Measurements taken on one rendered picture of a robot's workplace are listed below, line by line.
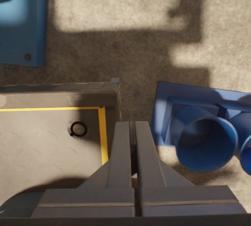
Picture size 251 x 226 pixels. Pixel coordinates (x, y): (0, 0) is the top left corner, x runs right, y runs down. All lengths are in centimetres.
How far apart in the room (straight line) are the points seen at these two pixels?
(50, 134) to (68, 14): 92
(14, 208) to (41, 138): 15
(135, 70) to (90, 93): 85
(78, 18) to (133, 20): 32
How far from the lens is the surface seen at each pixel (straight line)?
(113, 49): 114
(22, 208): 45
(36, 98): 35
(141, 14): 116
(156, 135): 128
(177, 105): 108
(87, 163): 39
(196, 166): 103
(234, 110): 122
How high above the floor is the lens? 114
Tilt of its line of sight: 74 degrees down
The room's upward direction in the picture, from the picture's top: 179 degrees counter-clockwise
